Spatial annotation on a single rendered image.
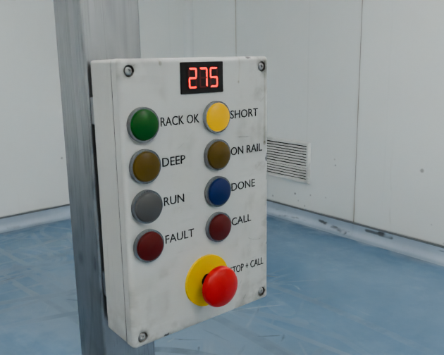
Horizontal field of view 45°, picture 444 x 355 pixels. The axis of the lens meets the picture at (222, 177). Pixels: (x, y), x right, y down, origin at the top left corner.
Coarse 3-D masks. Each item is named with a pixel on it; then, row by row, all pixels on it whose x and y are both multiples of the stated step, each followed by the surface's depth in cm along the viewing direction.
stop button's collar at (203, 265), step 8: (208, 256) 53; (216, 256) 53; (200, 264) 52; (208, 264) 53; (216, 264) 54; (224, 264) 54; (192, 272) 52; (200, 272) 52; (208, 272) 53; (192, 280) 52; (200, 280) 53; (192, 288) 52; (200, 288) 53; (192, 296) 52; (200, 296) 53; (200, 304) 53; (208, 304) 54
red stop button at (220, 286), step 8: (216, 272) 51; (224, 272) 51; (232, 272) 52; (208, 280) 50; (216, 280) 50; (224, 280) 51; (232, 280) 52; (208, 288) 50; (216, 288) 50; (224, 288) 51; (232, 288) 52; (208, 296) 50; (216, 296) 51; (224, 296) 51; (232, 296) 52; (216, 304) 51; (224, 304) 52
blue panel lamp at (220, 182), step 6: (216, 180) 51; (222, 180) 52; (210, 186) 51; (216, 186) 51; (222, 186) 52; (228, 186) 52; (210, 192) 51; (216, 192) 51; (222, 192) 52; (228, 192) 52; (210, 198) 51; (216, 198) 52; (222, 198) 52; (216, 204) 52
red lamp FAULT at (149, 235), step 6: (144, 234) 47; (150, 234) 47; (156, 234) 48; (144, 240) 47; (150, 240) 47; (156, 240) 48; (162, 240) 48; (138, 246) 47; (144, 246) 47; (150, 246) 48; (156, 246) 48; (162, 246) 48; (138, 252) 47; (144, 252) 47; (150, 252) 48; (156, 252) 48; (144, 258) 47; (150, 258) 48
